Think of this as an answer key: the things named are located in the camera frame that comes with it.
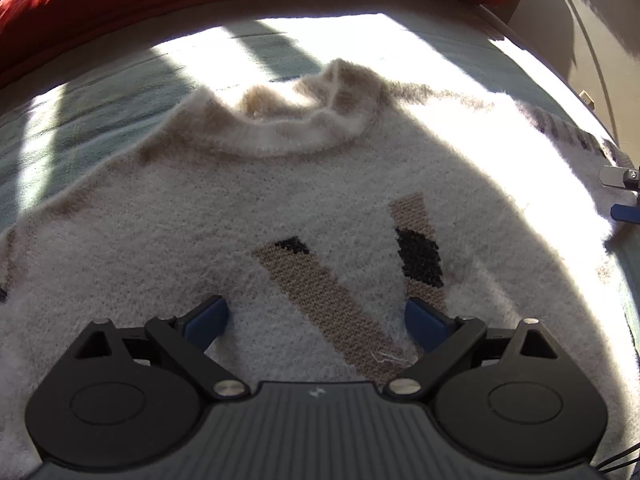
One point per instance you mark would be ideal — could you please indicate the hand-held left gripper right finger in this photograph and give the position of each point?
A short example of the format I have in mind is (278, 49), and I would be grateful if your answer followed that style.
(425, 325)

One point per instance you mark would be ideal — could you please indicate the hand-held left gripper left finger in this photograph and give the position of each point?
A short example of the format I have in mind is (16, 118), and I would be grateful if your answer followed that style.
(207, 322)

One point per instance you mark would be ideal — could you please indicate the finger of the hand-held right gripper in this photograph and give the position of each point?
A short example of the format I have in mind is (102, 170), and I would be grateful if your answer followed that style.
(626, 212)
(620, 176)

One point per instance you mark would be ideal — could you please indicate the white fuzzy knit sweater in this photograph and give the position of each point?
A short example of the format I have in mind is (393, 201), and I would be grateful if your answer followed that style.
(200, 220)

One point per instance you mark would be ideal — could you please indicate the wall socket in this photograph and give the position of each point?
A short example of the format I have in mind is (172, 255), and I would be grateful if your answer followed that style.
(587, 100)

